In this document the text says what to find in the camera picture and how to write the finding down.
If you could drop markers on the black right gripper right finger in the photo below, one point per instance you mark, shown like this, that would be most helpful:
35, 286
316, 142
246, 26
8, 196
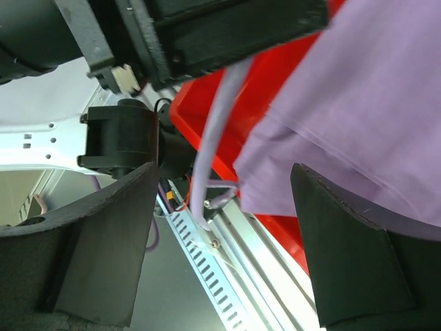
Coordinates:
369, 267

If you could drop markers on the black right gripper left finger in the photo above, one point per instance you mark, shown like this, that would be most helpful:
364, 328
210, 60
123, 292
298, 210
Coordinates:
79, 266

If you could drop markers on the purple trousers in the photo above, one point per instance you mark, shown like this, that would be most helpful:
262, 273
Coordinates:
362, 109

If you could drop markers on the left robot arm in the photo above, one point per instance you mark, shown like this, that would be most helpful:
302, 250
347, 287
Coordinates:
83, 64

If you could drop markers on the aluminium rail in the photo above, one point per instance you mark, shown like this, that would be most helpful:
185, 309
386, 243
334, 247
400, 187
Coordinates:
277, 288

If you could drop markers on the white cable duct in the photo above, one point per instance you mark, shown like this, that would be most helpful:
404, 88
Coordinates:
213, 272

